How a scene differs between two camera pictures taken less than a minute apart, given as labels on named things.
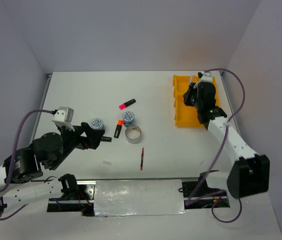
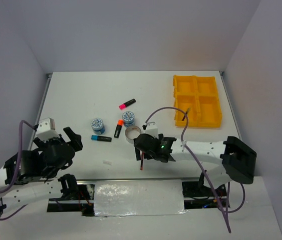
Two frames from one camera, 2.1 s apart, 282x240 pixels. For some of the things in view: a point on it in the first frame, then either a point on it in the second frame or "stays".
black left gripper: (93, 140) -> (76, 138)
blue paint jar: (128, 118) stays
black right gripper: (186, 95) -> (138, 153)
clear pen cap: (107, 162) stays
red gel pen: (142, 157) stays
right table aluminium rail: (228, 98) stays
